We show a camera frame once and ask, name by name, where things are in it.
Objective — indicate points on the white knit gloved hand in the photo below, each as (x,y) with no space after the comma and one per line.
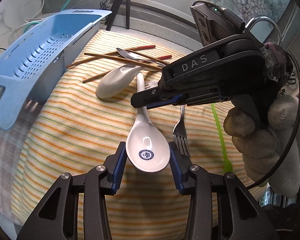
(262,148)

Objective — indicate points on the plaid cloth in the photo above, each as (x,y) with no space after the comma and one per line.
(11,144)

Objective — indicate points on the chrome faucet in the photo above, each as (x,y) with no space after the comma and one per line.
(265,29)

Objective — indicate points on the wooden chopstick red tip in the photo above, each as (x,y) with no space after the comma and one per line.
(151,69)
(150,56)
(110,54)
(120,59)

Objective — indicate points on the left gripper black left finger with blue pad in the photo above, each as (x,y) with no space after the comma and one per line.
(56,214)

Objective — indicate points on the white ceramic spoon blue logo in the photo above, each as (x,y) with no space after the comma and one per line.
(146,147)

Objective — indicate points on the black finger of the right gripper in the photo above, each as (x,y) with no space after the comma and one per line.
(150,98)

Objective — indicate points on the steel fork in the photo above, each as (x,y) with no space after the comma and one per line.
(179,134)

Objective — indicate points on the green plastic stirrer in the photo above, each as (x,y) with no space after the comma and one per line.
(227,165)

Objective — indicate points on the white ceramic spoon plain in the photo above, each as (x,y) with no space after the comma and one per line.
(116,81)

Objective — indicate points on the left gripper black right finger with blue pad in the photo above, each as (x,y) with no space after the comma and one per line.
(221,207)

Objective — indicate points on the striped yellow cloth mat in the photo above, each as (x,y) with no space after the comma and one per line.
(75,131)

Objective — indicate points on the steel spoon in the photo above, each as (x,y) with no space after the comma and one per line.
(139,57)

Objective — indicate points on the black tripod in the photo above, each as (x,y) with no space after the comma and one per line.
(114,10)

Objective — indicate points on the blue plastic drainer basket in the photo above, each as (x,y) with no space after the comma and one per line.
(32,66)

